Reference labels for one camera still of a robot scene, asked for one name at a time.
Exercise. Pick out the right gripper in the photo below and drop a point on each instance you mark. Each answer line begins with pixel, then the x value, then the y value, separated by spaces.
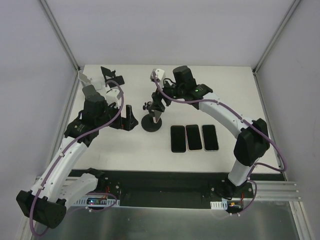
pixel 157 105

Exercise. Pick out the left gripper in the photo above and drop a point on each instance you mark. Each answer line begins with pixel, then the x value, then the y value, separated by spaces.
pixel 119 122

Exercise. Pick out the pink-cased phone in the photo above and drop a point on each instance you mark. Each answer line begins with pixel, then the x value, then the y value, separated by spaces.
pixel 156 116

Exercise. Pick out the black round-base phone mount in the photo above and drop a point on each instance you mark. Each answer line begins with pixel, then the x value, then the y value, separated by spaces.
pixel 147 123

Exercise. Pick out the black phone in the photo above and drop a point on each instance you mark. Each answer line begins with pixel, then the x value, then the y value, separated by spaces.
pixel 178 139

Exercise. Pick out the white-cased phone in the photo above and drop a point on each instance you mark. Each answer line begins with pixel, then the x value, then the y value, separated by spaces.
pixel 193 137

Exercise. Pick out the silver folding phone stand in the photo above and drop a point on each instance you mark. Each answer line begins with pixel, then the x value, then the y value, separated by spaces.
pixel 85 81

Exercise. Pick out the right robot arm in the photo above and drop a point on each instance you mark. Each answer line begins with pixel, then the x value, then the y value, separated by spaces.
pixel 252 140

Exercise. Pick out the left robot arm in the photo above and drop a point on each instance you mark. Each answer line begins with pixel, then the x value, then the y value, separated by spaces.
pixel 48 200

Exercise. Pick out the clear-cased phone on table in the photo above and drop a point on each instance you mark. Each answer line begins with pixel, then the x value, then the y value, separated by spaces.
pixel 210 138

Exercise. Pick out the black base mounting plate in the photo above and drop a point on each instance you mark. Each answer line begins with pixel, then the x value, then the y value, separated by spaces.
pixel 178 190

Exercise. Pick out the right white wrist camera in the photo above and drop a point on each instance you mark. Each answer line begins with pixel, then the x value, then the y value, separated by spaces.
pixel 159 74

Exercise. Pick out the left white cable duct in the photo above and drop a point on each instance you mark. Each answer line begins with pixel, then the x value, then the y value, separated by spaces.
pixel 96 202

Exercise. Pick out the white cable duct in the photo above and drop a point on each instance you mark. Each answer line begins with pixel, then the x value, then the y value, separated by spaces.
pixel 219 205
pixel 96 202

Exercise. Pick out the right white cable duct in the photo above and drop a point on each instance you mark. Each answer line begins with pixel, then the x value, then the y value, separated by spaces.
pixel 219 205

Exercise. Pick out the left aluminium frame post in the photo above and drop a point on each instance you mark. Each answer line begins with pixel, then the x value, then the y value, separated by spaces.
pixel 59 34

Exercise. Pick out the aluminium frame post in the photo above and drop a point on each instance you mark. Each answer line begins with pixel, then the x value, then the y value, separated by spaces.
pixel 59 34
pixel 276 35

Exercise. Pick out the right aluminium frame post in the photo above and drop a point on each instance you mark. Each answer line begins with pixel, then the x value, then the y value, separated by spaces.
pixel 276 35

